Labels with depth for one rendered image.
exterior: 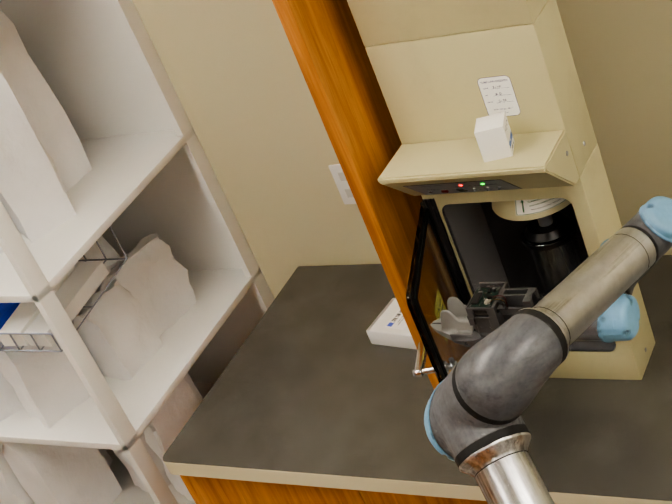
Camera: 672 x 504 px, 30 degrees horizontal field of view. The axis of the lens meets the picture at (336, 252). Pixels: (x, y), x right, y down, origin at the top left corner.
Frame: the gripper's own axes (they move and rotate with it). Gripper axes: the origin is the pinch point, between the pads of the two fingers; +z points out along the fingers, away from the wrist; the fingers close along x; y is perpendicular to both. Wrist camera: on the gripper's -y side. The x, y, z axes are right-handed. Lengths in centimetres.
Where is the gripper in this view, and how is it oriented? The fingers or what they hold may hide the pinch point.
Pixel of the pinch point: (439, 327)
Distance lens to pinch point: 219.6
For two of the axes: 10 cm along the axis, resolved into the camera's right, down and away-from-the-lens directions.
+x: -4.2, 6.0, -6.8
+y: -3.5, -8.0, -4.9
